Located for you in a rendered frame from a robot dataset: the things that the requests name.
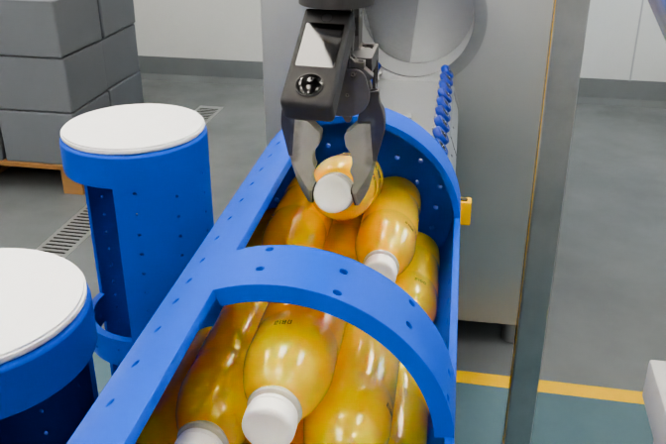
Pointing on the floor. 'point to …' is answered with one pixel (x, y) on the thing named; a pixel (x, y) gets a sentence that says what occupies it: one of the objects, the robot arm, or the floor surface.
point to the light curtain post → (548, 181)
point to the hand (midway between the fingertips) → (333, 193)
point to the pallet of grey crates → (62, 46)
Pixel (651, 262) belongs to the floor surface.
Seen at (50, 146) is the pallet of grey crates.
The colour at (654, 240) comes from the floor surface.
